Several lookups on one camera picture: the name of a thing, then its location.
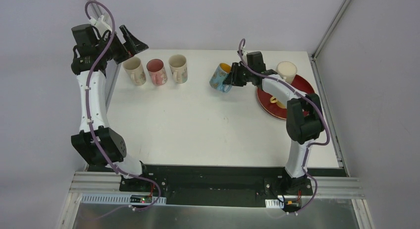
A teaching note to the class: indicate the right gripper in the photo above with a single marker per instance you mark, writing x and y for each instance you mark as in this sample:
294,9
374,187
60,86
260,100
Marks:
236,73

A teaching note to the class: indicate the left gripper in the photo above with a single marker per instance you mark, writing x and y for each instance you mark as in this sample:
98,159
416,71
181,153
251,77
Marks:
121,47

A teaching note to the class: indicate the blue mug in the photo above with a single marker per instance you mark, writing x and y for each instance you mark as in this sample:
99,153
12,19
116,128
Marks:
218,77

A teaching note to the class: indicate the cream floral mug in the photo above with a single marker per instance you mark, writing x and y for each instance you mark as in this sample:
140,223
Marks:
133,67

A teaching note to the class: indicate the pink mug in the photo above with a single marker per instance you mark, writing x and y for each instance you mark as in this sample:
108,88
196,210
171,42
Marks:
157,72

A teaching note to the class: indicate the yellow mug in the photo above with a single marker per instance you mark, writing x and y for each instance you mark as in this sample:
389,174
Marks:
274,100

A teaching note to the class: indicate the cream green mug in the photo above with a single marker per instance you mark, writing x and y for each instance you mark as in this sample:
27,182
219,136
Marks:
178,67

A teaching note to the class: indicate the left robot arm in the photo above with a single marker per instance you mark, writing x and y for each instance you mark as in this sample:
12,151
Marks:
96,142

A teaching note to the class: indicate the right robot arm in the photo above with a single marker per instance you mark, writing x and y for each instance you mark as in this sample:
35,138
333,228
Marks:
304,118

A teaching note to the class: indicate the red round tray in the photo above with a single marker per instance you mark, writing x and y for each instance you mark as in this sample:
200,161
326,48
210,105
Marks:
274,109

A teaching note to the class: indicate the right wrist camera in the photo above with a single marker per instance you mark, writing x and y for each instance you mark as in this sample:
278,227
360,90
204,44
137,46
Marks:
243,54

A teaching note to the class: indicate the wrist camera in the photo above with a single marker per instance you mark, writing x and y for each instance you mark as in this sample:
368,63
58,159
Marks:
243,54
103,23

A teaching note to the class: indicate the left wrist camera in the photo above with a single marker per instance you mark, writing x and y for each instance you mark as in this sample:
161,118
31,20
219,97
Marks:
103,23

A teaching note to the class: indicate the left aluminium frame post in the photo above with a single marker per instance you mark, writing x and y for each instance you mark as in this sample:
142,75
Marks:
112,70

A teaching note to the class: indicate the aluminium frame post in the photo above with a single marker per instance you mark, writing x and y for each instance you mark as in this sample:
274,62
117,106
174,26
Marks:
112,70
331,28

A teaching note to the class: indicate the right white cable duct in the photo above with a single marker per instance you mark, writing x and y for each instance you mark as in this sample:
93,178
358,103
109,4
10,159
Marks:
274,203

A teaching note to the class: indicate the white cable duct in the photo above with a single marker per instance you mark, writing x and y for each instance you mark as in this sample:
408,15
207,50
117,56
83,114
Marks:
274,203
122,199

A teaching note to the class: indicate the right aluminium frame post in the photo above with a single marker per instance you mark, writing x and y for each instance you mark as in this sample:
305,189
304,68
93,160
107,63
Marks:
331,28

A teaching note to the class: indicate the left white cable duct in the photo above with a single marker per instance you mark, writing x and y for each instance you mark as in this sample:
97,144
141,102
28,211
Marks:
122,199

